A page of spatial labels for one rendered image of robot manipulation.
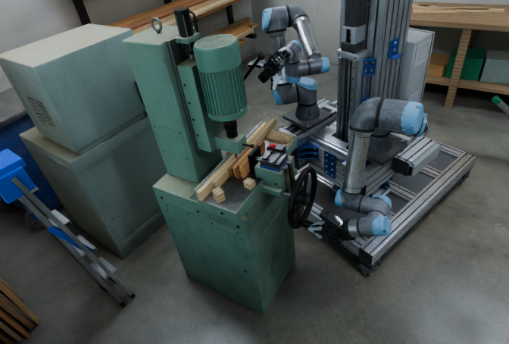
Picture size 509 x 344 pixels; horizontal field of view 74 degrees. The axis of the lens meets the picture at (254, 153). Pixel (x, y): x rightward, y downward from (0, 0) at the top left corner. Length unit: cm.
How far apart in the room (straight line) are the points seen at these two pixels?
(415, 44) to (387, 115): 79
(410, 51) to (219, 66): 113
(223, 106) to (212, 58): 20
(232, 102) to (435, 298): 161
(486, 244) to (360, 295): 91
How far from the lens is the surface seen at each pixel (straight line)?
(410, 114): 131
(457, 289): 240
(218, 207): 146
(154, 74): 151
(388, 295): 227
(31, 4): 352
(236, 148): 153
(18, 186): 175
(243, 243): 166
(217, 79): 134
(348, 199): 147
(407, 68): 210
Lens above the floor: 191
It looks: 36 degrees down
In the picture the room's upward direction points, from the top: 8 degrees counter-clockwise
